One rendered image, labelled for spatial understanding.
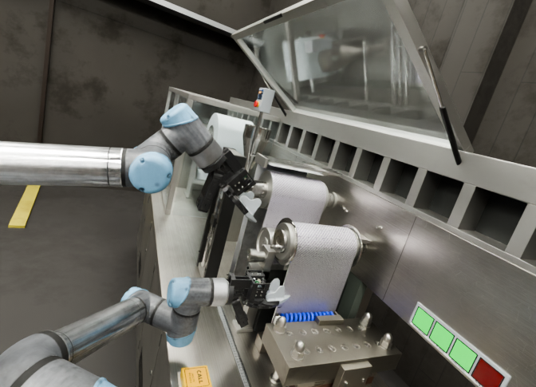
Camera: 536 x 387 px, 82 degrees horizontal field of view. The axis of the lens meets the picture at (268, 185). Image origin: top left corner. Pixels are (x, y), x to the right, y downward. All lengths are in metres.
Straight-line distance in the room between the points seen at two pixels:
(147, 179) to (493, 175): 0.80
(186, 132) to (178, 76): 4.02
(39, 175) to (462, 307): 0.97
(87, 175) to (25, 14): 4.09
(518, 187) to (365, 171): 0.56
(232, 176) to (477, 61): 1.93
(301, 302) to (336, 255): 0.19
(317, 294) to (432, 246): 0.38
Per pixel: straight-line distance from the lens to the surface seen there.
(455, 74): 2.46
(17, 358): 0.66
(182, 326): 0.92
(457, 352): 0.98
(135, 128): 4.71
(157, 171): 0.60
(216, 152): 0.76
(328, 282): 1.07
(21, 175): 0.66
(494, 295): 0.92
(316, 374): 0.97
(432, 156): 1.03
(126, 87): 4.64
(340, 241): 1.03
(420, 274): 1.02
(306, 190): 1.17
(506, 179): 0.92
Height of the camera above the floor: 1.62
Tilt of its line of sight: 13 degrees down
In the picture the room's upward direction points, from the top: 15 degrees clockwise
